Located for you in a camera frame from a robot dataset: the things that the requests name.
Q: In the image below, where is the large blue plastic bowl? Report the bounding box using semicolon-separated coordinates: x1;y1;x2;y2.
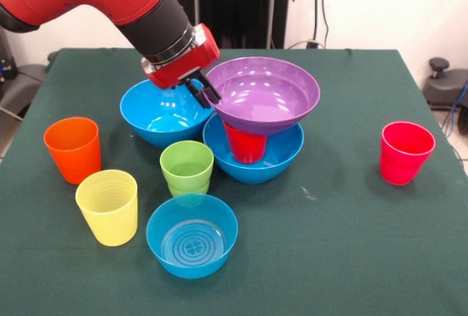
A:
119;78;215;149
203;113;305;185

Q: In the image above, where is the green plastic cup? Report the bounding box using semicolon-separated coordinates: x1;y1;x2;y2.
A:
159;140;215;187
166;176;211;202

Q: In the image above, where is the dark grey machine foot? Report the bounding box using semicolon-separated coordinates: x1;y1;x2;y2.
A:
0;63;48;119
423;56;468;110

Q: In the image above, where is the purple plastic bowl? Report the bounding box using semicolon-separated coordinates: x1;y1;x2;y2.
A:
202;56;322;136

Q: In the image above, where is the orange plastic cup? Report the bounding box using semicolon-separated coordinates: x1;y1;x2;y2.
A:
42;116;102;186

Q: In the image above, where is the red plastic cup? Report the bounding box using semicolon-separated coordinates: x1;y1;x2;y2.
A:
222;120;268;165

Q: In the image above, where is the yellow plastic cup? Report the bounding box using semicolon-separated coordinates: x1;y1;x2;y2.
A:
75;169;139;247

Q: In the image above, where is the pink plastic cup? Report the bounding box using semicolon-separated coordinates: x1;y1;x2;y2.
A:
379;121;437;187

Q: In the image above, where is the black cable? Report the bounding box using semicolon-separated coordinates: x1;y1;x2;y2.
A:
312;0;330;49

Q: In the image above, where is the dark green tablecloth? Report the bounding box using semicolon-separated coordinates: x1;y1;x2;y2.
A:
0;48;468;316

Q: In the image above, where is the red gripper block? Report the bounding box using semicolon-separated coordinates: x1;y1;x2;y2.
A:
140;23;222;110

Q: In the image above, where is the small patterned blue bowl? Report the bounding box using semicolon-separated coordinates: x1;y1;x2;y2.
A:
146;194;239;279

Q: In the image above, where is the blue cable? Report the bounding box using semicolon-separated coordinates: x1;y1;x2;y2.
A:
444;81;468;138

